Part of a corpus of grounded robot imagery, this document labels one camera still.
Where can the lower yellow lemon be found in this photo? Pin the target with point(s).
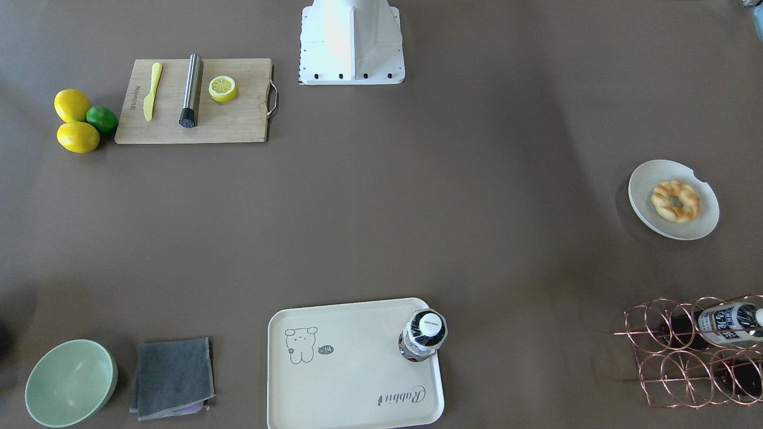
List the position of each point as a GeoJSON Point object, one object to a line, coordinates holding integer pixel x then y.
{"type": "Point", "coordinates": [78, 137]}

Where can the braided glazed donut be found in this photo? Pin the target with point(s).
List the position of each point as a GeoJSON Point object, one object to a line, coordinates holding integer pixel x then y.
{"type": "Point", "coordinates": [676, 201]}

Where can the light green bowl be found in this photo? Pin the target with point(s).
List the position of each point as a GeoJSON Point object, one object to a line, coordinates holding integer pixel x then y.
{"type": "Point", "coordinates": [70, 382]}

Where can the yellow lemon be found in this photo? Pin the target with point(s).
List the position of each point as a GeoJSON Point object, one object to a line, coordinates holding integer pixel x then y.
{"type": "Point", "coordinates": [78, 137]}
{"type": "Point", "coordinates": [71, 105]}

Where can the green lime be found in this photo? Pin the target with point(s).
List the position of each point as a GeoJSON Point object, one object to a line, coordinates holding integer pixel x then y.
{"type": "Point", "coordinates": [102, 119]}

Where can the half lemon slice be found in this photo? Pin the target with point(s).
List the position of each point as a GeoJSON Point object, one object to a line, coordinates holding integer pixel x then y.
{"type": "Point", "coordinates": [223, 89]}

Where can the upper bottle in rack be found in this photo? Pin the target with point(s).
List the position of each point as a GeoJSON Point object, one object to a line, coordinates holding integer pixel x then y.
{"type": "Point", "coordinates": [736, 324]}

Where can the wooden cutting board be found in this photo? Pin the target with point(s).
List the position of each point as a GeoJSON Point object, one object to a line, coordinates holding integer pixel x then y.
{"type": "Point", "coordinates": [242, 120]}

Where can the cream rabbit tray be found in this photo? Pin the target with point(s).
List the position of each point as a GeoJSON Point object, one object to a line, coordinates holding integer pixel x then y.
{"type": "Point", "coordinates": [339, 366]}

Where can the lower bottle in rack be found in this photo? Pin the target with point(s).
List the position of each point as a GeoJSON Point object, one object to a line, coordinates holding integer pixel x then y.
{"type": "Point", "coordinates": [738, 377]}

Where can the upper yellow lemon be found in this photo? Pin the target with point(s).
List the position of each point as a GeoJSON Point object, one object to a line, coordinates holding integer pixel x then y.
{"type": "Point", "coordinates": [71, 105]}

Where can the yellow plastic knife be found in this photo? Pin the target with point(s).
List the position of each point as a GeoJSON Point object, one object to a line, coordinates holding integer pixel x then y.
{"type": "Point", "coordinates": [149, 100]}

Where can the white round plate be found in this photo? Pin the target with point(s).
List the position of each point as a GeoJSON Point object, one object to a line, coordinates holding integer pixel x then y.
{"type": "Point", "coordinates": [646, 176]}

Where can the steel cylinder grater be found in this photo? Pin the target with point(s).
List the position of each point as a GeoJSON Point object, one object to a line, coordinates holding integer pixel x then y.
{"type": "Point", "coordinates": [188, 116]}

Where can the bottle in rack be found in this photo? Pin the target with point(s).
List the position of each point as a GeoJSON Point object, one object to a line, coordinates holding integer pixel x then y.
{"type": "Point", "coordinates": [736, 324]}
{"type": "Point", "coordinates": [738, 377]}

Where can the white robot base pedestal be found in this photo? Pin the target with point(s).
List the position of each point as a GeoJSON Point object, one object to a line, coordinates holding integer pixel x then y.
{"type": "Point", "coordinates": [351, 43]}

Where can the copper wire bottle rack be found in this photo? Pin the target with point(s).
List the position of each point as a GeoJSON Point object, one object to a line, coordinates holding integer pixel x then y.
{"type": "Point", "coordinates": [680, 378]}

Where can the grey folded cloth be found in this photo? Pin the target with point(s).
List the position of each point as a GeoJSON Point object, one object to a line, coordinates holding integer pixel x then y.
{"type": "Point", "coordinates": [173, 378]}

